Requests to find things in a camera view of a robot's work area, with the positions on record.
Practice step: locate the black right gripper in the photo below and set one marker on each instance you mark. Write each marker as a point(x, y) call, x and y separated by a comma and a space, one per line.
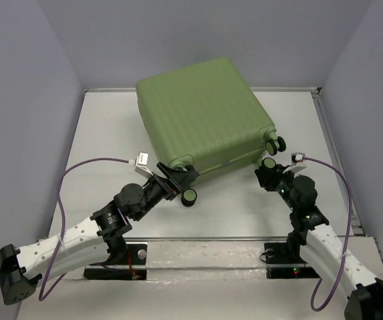
point(267, 177)

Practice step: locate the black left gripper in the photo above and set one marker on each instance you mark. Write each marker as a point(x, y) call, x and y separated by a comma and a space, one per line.
point(175, 185)

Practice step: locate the green suitcase blue lining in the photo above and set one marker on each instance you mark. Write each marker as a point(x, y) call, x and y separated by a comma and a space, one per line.
point(204, 115)

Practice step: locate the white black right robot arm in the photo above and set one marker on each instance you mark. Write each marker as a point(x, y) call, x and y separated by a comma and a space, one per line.
point(313, 242)

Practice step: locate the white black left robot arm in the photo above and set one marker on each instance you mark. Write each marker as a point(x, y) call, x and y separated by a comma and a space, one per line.
point(98, 239)

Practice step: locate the green suitcase wheel lid upper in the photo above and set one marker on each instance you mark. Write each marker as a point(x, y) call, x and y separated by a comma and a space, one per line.
point(268, 163)

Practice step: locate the green suitcase wheel lid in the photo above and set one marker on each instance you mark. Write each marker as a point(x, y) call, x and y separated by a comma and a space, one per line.
point(275, 146)
point(268, 163)

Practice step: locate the green suitcase wheel front left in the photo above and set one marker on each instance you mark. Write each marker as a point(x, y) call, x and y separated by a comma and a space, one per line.
point(189, 197)

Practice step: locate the green suitcase wheel lid lower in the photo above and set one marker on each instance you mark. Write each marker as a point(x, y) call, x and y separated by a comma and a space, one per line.
point(275, 146)

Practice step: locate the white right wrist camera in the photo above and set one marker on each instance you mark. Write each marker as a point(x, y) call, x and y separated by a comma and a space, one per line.
point(298, 163)

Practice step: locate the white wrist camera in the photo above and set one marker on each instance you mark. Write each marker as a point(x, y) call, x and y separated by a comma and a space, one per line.
point(298, 163)
point(140, 164)

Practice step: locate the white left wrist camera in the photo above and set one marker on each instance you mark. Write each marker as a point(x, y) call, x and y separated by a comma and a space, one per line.
point(140, 164)

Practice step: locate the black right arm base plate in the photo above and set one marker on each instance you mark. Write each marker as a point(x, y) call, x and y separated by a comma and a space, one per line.
point(280, 264)

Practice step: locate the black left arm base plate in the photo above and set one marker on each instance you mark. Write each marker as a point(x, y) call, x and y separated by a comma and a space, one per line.
point(127, 265)

